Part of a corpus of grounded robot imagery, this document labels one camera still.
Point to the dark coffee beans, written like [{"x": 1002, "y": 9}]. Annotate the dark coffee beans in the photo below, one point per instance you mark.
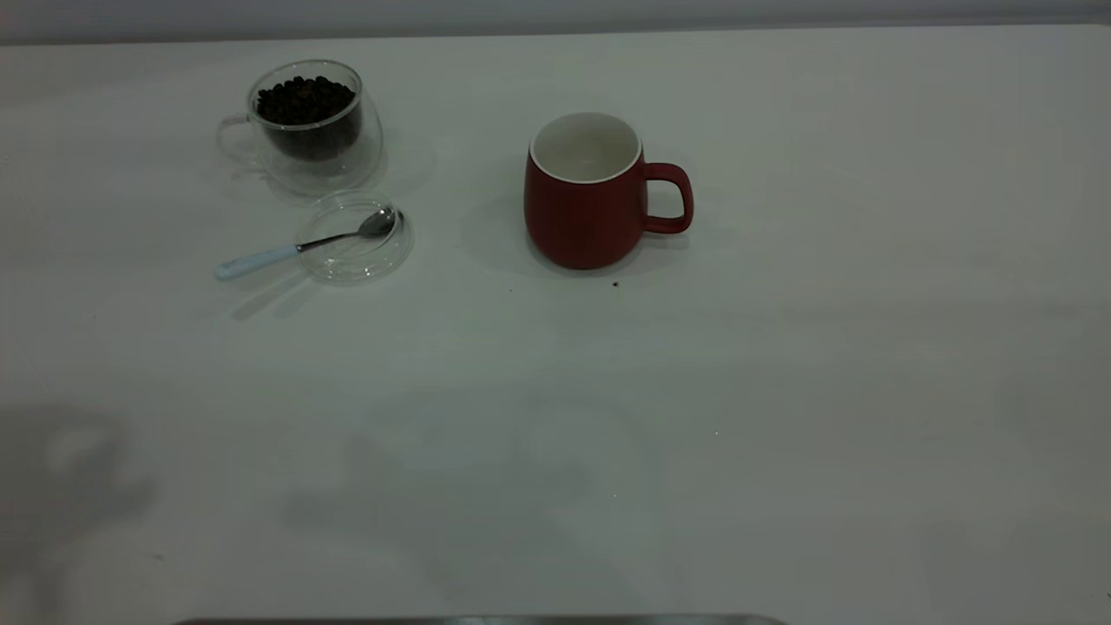
[{"x": 304, "y": 104}]

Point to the red ceramic mug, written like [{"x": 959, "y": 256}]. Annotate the red ceramic mug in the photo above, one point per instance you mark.
[{"x": 581, "y": 221}]

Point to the small clear glass dish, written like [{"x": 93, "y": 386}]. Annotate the small clear glass dish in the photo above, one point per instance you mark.
[{"x": 356, "y": 260}]

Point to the clear glass cup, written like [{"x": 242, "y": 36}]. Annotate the clear glass cup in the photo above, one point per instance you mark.
[{"x": 347, "y": 165}]

